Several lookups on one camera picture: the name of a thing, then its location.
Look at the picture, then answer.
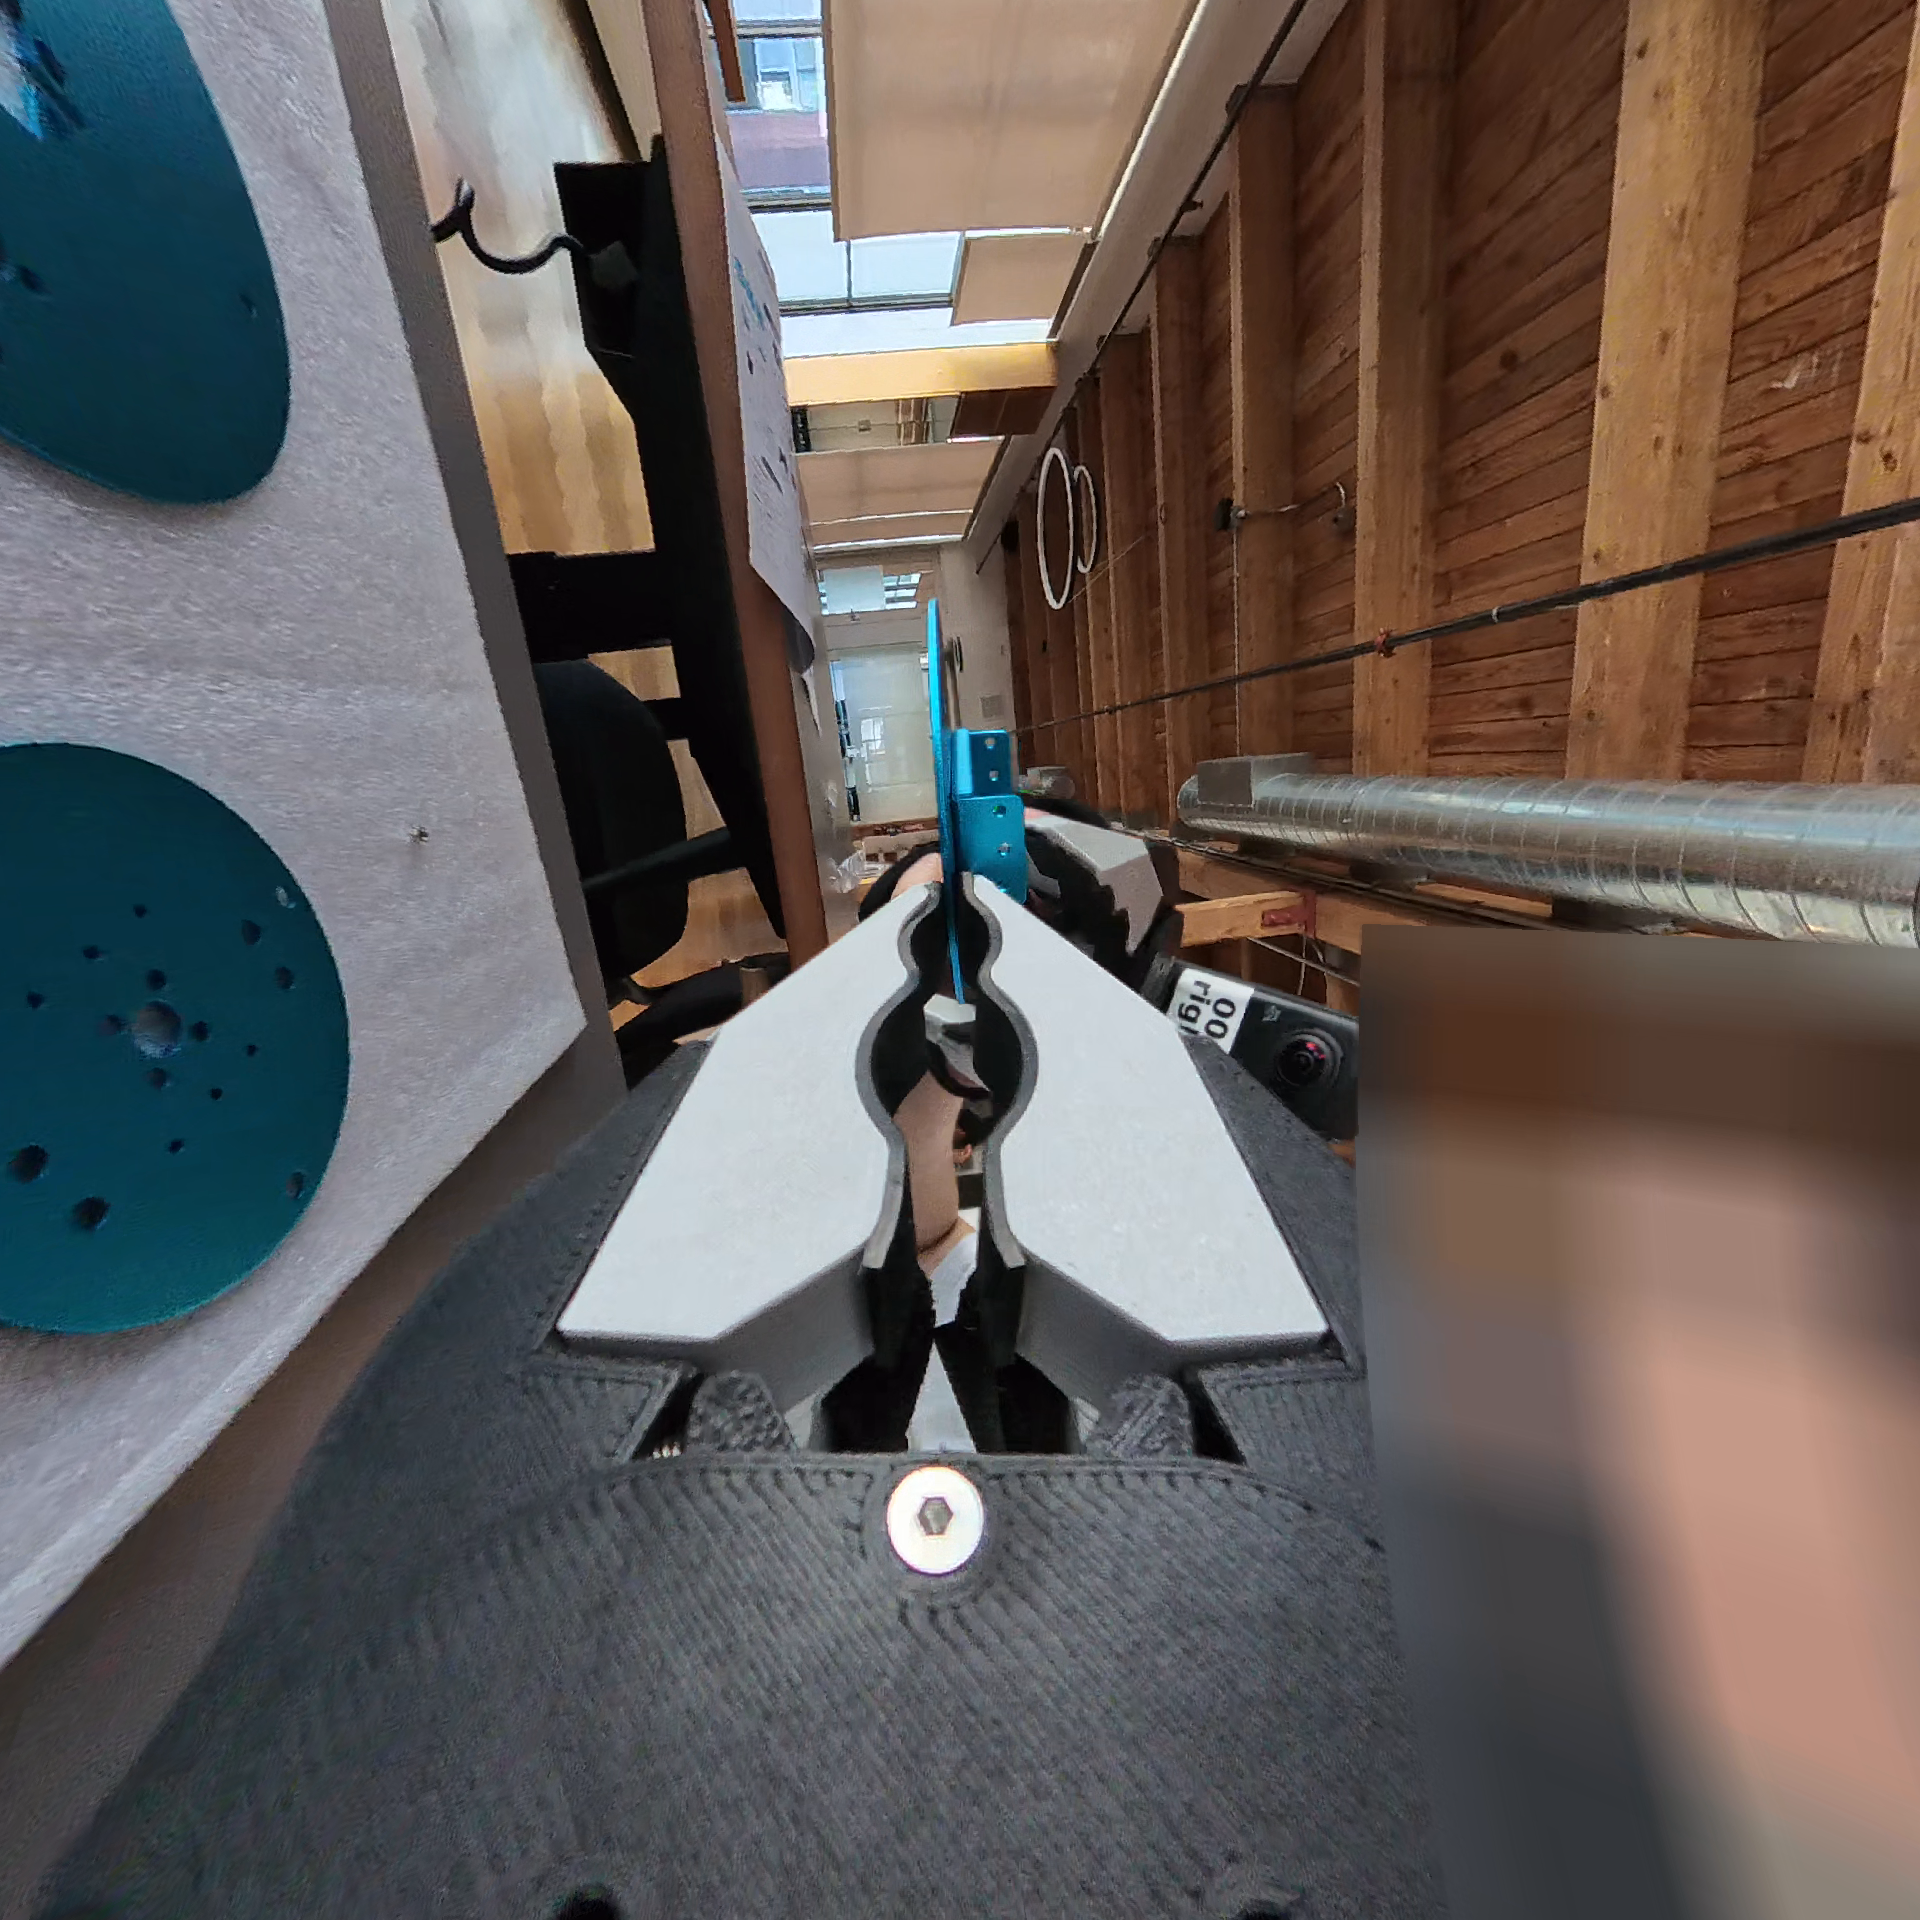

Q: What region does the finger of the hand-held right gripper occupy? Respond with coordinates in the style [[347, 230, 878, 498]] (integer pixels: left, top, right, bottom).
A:
[[1024, 802, 1176, 985]]

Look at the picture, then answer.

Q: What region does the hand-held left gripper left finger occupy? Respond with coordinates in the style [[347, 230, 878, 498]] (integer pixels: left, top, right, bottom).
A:
[[555, 882, 970, 1419]]

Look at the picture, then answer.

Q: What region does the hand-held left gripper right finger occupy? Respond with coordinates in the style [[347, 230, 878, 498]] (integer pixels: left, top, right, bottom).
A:
[[958, 882, 1334, 1449]]

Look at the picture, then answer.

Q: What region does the blue square metal bracket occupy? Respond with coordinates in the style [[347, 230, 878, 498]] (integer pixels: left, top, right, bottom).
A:
[[950, 728, 1033, 911]]

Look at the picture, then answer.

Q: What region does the small blue perforated disc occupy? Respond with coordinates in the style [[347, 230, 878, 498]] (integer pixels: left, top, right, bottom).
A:
[[0, 743, 355, 1337], [921, 597, 977, 1003]]

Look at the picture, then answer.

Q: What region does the person's right hand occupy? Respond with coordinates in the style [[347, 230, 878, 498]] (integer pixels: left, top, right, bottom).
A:
[[896, 1079, 970, 1270]]

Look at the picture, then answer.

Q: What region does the black office chair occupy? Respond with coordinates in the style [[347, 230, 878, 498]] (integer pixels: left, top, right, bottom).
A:
[[534, 662, 692, 1023]]

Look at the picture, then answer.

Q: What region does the black ceiling rod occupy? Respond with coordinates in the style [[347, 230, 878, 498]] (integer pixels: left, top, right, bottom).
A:
[[1019, 504, 1920, 742]]

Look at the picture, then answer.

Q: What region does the white printed poster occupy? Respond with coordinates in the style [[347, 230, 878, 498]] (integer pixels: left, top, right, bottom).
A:
[[720, 143, 825, 678]]

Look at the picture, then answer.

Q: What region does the white foam sheet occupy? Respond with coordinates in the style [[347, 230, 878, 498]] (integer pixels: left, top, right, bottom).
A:
[[0, 0, 591, 1671]]

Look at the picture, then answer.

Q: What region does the large blue disc rectangular cutout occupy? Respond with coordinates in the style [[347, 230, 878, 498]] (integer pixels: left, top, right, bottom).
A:
[[0, 0, 295, 507]]

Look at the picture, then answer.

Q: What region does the silver ventilation duct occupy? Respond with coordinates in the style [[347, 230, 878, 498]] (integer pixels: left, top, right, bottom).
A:
[[1176, 755, 1920, 952]]

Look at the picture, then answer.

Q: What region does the black desk frame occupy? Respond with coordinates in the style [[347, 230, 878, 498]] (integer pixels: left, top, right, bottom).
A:
[[504, 143, 798, 963]]

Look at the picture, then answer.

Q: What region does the black coiled cable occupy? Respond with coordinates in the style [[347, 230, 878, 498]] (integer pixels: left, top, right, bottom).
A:
[[433, 177, 595, 280]]

